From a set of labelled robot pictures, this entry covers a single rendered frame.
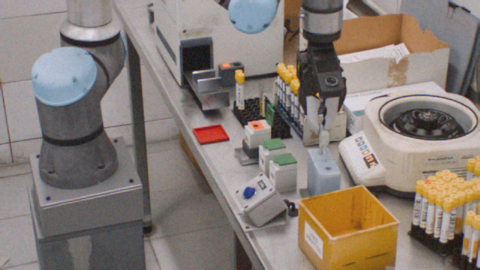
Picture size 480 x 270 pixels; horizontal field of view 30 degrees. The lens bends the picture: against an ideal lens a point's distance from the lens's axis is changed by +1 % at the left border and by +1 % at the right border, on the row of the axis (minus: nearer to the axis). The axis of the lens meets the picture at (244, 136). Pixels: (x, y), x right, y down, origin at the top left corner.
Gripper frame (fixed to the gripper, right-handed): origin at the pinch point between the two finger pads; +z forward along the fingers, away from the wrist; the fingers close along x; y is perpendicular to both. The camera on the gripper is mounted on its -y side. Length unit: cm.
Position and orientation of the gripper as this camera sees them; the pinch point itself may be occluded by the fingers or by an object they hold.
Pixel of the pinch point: (321, 130)
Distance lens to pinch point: 174.6
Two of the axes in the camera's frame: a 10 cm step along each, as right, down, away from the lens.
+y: -1.7, -4.8, 8.6
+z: 0.1, 8.8, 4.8
